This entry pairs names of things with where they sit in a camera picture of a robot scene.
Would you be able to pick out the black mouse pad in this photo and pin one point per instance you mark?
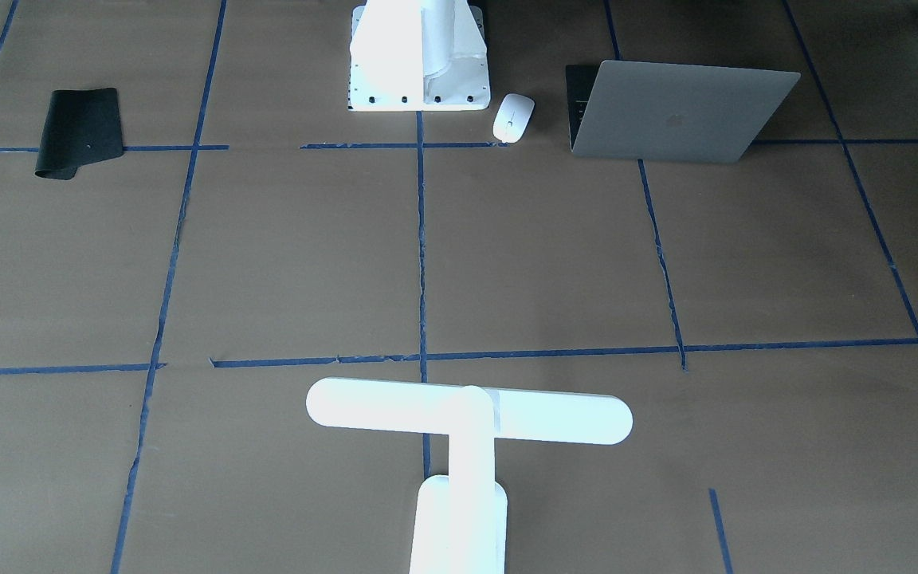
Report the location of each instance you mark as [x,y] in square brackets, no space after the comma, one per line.
[82,127]

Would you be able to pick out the white computer mouse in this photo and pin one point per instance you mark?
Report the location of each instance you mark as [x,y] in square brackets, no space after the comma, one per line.
[512,119]

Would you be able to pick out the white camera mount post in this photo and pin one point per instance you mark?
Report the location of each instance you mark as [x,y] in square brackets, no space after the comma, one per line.
[413,56]

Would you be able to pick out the white desk lamp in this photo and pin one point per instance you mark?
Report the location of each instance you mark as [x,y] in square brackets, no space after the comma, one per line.
[460,523]

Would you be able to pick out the grey laptop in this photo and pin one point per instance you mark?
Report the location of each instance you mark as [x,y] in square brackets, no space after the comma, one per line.
[670,112]

